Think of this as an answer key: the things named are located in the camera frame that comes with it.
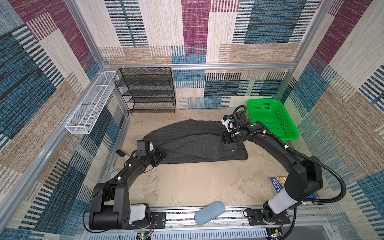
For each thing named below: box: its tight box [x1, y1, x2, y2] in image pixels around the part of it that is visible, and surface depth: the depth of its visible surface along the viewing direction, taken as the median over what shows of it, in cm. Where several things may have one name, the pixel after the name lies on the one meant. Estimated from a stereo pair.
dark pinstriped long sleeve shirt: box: [143, 119, 249, 164], surface depth 96 cm
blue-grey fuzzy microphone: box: [194, 200, 226, 226], surface depth 75 cm
